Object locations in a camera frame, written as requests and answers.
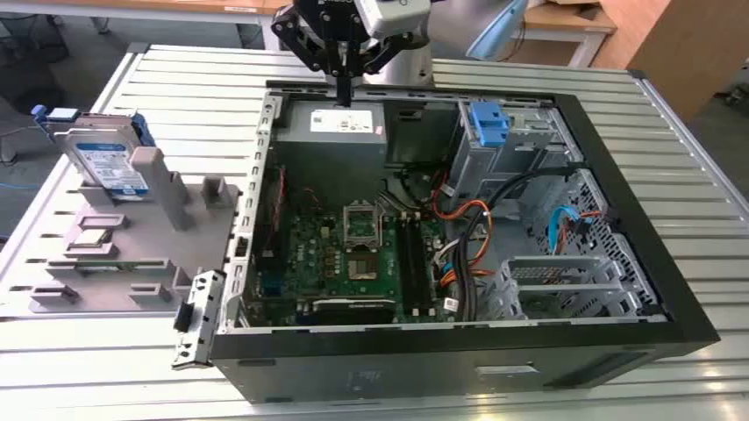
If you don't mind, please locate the silver optical drive cage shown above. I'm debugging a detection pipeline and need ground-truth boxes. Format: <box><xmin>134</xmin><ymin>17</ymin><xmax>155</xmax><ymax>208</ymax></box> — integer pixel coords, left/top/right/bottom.
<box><xmin>451</xmin><ymin>100</ymin><xmax>583</xmax><ymax>208</ymax></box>

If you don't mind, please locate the black plastic air shroud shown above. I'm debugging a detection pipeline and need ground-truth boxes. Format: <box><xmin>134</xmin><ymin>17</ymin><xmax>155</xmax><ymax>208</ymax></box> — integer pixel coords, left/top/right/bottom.
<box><xmin>385</xmin><ymin>99</ymin><xmax>464</xmax><ymax>168</ymax></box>

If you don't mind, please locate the black RAM slot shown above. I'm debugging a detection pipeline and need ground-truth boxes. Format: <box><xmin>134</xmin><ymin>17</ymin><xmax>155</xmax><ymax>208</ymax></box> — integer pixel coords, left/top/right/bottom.
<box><xmin>397</xmin><ymin>212</ymin><xmax>418</xmax><ymax>318</ymax></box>

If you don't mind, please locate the green motherboard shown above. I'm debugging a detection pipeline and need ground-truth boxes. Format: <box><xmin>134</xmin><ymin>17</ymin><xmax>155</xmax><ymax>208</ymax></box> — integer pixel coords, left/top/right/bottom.
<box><xmin>249</xmin><ymin>205</ymin><xmax>468</xmax><ymax>328</ymax></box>

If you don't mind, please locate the blue data wire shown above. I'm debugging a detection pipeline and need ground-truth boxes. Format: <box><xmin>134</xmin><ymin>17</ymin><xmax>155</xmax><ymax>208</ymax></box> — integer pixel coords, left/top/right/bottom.
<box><xmin>548</xmin><ymin>204</ymin><xmax>580</xmax><ymax>256</ymax></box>

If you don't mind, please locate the CPU socket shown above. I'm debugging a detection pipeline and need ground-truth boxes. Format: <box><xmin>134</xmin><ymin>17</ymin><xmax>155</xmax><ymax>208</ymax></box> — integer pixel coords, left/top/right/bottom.
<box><xmin>346</xmin><ymin>248</ymin><xmax>382</xmax><ymax>282</ymax></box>

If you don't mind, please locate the black wire mesh basket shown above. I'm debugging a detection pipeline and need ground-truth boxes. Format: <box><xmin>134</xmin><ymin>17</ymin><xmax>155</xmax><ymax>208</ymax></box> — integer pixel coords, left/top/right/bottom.
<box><xmin>0</xmin><ymin>12</ymin><xmax>71</xmax><ymax>67</ymax></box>

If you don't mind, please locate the black open PC case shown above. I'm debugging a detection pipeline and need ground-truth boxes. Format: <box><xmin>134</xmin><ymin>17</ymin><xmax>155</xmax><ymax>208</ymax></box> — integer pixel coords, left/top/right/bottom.
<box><xmin>209</xmin><ymin>80</ymin><xmax>722</xmax><ymax>404</ymax></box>

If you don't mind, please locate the orange power wire bundle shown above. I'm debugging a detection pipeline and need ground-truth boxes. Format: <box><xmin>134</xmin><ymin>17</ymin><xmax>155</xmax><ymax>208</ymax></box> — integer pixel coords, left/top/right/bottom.
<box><xmin>432</xmin><ymin>168</ymin><xmax>499</xmax><ymax>289</ymax></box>

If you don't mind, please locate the black waste bin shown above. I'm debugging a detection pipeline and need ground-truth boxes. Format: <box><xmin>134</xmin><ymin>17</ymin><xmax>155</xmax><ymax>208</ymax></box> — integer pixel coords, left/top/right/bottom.
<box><xmin>11</xmin><ymin>61</ymin><xmax>67</xmax><ymax>116</ymax></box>

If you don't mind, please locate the hard disk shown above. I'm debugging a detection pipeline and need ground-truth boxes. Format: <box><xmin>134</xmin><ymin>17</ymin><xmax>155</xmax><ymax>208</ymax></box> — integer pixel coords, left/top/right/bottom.
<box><xmin>33</xmin><ymin>104</ymin><xmax>157</xmax><ymax>205</ymax></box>

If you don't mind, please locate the wooden cabinet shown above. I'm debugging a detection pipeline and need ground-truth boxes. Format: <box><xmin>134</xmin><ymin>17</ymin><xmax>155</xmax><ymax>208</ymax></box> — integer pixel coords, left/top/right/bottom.
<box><xmin>629</xmin><ymin>0</ymin><xmax>749</xmax><ymax>128</ymax></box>

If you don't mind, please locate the metal socket cover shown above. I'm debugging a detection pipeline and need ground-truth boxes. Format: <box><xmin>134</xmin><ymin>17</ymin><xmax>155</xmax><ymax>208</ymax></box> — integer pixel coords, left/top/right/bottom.
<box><xmin>341</xmin><ymin>202</ymin><xmax>386</xmax><ymax>252</ymax></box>

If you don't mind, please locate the silver CPU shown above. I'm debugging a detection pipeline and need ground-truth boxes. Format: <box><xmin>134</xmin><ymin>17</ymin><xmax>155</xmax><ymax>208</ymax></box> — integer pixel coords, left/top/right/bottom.
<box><xmin>74</xmin><ymin>226</ymin><xmax>114</xmax><ymax>247</ymax></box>

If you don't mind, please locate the silver card retention bracket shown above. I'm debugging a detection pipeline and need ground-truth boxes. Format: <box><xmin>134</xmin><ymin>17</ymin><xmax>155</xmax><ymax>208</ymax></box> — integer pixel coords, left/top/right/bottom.
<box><xmin>169</xmin><ymin>268</ymin><xmax>230</xmax><ymax>372</ymax></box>

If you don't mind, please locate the orange disk power wire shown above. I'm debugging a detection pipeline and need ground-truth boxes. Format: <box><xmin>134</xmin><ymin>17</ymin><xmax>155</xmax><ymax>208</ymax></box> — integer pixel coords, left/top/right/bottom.
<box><xmin>559</xmin><ymin>210</ymin><xmax>604</xmax><ymax>255</ymax></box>

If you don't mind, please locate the grey power supply unit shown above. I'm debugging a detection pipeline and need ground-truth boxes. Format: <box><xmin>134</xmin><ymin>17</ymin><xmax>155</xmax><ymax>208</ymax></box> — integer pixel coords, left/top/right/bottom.
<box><xmin>273</xmin><ymin>98</ymin><xmax>389</xmax><ymax>203</ymax></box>

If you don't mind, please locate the black graphics card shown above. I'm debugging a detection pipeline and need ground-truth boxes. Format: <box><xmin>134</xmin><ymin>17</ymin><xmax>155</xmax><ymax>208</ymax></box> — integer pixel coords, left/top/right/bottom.
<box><xmin>296</xmin><ymin>297</ymin><xmax>401</xmax><ymax>326</ymax></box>

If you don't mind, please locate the green RAM stick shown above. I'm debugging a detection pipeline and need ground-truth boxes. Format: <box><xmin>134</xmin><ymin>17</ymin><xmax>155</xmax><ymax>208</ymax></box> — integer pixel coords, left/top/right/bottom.
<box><xmin>74</xmin><ymin>260</ymin><xmax>143</xmax><ymax>275</ymax></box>

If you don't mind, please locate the wooden desk white frame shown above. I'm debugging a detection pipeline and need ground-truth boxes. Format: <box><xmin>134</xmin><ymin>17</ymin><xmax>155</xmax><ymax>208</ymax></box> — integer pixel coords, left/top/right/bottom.
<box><xmin>508</xmin><ymin>0</ymin><xmax>620</xmax><ymax>68</ymax></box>
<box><xmin>0</xmin><ymin>0</ymin><xmax>294</xmax><ymax>49</ymax></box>

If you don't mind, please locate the silver disk bay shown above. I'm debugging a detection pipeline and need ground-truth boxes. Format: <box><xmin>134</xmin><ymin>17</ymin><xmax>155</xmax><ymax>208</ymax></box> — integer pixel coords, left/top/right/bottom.
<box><xmin>500</xmin><ymin>256</ymin><xmax>661</xmax><ymax>322</ymax></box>

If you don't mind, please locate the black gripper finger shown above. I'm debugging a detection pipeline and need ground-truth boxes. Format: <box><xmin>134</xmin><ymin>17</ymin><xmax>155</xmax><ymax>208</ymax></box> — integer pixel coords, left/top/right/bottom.
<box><xmin>345</xmin><ymin>33</ymin><xmax>433</xmax><ymax>109</ymax></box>
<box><xmin>270</xmin><ymin>6</ymin><xmax>348</xmax><ymax>109</ymax></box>

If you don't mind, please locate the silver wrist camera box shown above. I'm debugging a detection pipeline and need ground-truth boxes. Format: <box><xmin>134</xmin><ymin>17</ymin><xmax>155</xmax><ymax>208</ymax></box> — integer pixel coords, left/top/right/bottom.
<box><xmin>354</xmin><ymin>0</ymin><xmax>433</xmax><ymax>39</ymax></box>

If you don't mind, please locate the grey parts rack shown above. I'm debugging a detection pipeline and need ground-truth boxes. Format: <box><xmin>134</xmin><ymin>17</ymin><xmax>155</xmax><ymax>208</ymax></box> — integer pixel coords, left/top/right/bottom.
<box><xmin>27</xmin><ymin>146</ymin><xmax>245</xmax><ymax>315</ymax></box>

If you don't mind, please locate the thick black cable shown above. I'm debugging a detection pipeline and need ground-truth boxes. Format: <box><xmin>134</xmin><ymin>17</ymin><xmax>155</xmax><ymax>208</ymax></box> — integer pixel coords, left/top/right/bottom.
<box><xmin>455</xmin><ymin>162</ymin><xmax>588</xmax><ymax>322</ymax></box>

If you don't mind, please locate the blue plastic drive latch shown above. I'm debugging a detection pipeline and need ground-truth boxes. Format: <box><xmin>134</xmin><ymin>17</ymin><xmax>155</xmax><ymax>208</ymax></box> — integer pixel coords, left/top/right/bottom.
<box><xmin>468</xmin><ymin>101</ymin><xmax>509</xmax><ymax>149</ymax></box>

